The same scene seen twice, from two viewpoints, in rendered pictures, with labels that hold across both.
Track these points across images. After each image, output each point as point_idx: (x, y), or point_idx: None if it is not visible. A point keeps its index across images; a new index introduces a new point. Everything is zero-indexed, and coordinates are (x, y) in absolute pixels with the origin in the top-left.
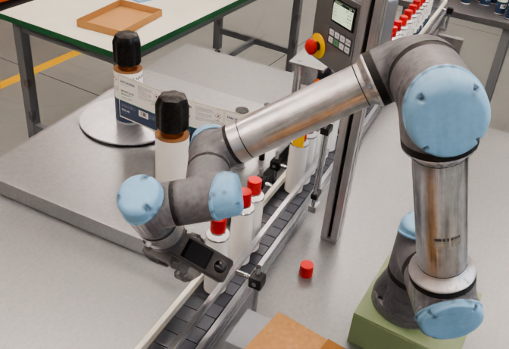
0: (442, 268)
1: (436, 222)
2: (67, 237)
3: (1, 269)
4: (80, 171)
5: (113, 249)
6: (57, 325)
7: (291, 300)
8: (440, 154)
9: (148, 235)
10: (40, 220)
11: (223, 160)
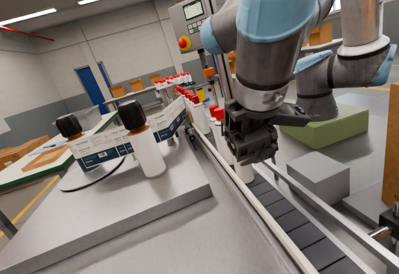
0: (381, 27)
1: None
2: (111, 250)
3: None
4: (84, 206)
5: (154, 225)
6: None
7: (271, 159)
8: None
9: (292, 66)
10: (75, 262)
11: None
